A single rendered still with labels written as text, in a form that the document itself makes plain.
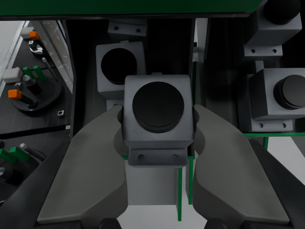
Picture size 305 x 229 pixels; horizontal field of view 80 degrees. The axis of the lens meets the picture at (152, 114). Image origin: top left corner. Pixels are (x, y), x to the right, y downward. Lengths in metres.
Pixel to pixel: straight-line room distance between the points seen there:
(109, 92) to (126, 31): 0.08
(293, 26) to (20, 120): 0.60
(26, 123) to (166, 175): 0.41
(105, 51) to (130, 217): 0.44
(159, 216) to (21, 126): 0.43
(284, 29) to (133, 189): 0.33
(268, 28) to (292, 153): 0.53
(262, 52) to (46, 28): 0.23
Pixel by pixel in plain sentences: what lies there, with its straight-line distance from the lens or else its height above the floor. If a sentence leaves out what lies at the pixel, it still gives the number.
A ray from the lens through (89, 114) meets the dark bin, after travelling 0.23.
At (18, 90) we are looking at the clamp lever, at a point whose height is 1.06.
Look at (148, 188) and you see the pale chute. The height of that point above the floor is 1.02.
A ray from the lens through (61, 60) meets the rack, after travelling 0.25.
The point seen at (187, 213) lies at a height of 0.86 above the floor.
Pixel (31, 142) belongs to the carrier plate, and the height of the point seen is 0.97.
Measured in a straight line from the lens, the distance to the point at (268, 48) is 0.26.
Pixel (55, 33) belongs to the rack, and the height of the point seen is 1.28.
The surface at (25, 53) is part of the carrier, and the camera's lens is 0.84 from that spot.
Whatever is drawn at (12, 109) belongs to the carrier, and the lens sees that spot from 0.66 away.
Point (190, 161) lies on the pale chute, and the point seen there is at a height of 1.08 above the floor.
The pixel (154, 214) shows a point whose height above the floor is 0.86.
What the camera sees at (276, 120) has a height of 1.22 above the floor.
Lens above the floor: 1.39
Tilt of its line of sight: 56 degrees down
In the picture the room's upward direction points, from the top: 1 degrees counter-clockwise
